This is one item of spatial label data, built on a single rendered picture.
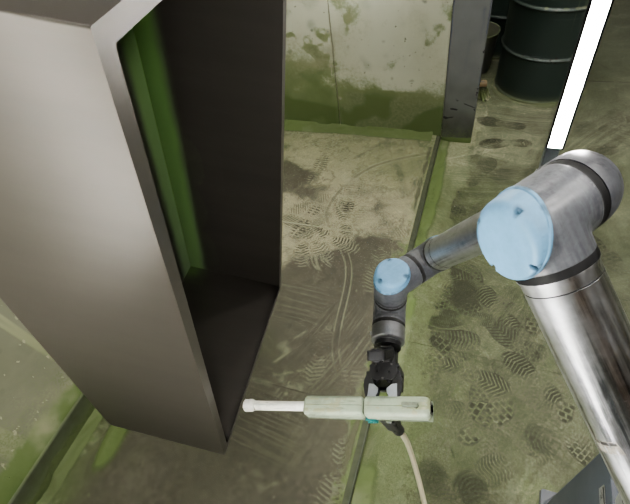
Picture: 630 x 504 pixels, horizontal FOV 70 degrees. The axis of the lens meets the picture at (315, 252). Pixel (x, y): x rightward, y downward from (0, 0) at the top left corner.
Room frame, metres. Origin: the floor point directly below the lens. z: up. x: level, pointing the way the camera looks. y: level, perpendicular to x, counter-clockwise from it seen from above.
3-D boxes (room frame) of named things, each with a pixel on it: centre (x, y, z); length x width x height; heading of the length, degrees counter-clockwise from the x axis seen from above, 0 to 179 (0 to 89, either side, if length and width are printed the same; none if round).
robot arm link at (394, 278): (0.71, -0.19, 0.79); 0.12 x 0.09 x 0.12; 115
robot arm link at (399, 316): (0.70, -0.18, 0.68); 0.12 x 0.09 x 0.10; 163
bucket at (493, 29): (3.06, -1.42, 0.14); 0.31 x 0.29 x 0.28; 153
